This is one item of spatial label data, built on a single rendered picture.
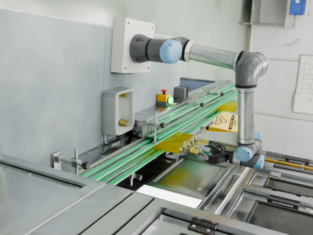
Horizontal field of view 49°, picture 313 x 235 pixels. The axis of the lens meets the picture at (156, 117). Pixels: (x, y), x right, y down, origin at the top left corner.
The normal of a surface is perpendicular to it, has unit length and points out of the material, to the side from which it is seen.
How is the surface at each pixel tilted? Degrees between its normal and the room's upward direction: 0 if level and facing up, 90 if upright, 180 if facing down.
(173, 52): 12
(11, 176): 90
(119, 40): 90
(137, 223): 90
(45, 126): 0
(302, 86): 90
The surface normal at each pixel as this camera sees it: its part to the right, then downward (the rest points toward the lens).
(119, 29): -0.46, 0.13
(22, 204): 0.03, -0.97
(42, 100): 0.88, 0.15
